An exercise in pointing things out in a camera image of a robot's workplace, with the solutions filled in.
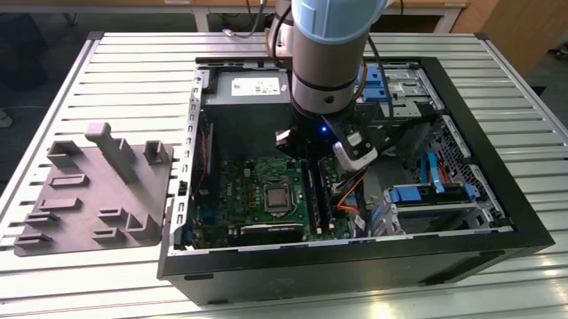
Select blue drive bay latch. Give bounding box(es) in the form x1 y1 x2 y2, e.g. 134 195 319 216
357 64 396 103

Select grey parts rack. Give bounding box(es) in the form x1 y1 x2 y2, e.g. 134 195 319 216
12 122 175 259

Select wooden cabinet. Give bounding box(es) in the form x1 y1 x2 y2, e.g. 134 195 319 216
452 0 568 77

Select cable with silver plug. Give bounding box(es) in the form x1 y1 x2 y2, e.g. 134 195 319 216
220 0 267 38

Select red black twisted wire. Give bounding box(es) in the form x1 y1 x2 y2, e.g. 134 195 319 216
199 126 212 182

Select silver CPU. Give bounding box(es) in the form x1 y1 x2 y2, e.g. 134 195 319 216
266 189 290 209

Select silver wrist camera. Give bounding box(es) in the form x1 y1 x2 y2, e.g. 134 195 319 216
319 114 379 172

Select black PC case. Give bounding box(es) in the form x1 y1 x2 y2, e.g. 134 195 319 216
155 55 559 306

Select hard disk in blue carrier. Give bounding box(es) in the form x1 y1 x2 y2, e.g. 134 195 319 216
385 184 480 211

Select orange data wire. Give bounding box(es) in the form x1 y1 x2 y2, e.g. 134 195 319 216
335 181 363 213

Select black camera cable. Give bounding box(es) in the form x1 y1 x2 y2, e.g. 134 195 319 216
366 35 400 118

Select green motherboard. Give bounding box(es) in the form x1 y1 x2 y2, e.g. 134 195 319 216
194 156 355 249

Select wooden desk white legs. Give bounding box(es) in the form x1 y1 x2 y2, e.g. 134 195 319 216
0 0 472 34

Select grey metal drive cage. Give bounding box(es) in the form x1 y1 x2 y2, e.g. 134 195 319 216
354 65 445 140

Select CPU socket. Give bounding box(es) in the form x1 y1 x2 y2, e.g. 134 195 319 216
261 179 297 219

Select metal disk bay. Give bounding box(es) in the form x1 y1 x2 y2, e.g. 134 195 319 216
367 185 516 237

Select grey power supply unit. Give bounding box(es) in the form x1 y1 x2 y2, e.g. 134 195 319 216
202 71 294 159

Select blue flat data wire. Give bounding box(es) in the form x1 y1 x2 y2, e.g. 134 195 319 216
418 151 448 194

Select black graphics card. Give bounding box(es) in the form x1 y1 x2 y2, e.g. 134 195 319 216
228 223 307 247

